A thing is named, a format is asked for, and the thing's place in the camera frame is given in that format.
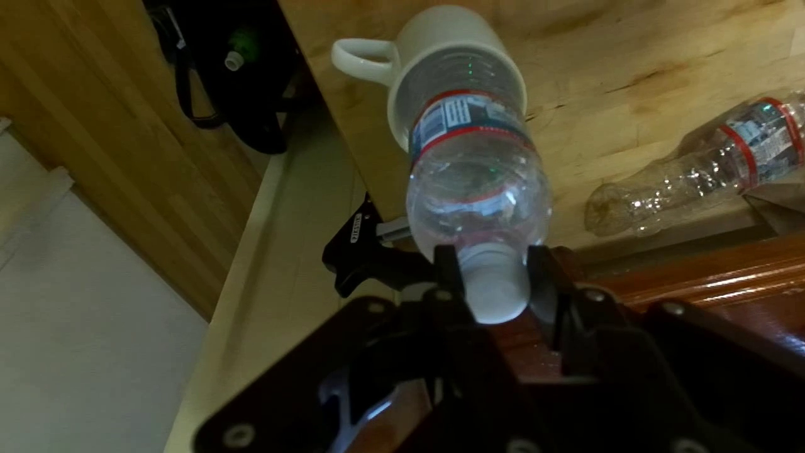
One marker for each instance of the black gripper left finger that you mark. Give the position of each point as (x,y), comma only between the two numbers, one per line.
(447,279)

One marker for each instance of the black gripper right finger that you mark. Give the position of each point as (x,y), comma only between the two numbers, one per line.
(553,293)

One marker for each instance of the clear water bottle white cap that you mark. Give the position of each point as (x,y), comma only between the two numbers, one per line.
(479,183)

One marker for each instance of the crushed clear plastic bottle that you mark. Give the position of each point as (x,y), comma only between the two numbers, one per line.
(669,188)

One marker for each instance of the white mug empty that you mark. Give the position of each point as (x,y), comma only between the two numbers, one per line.
(442,40)

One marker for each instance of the black table clamp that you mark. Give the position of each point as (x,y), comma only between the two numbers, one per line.
(356,251)

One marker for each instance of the dark wood bar counter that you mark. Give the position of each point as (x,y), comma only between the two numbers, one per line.
(720,277)

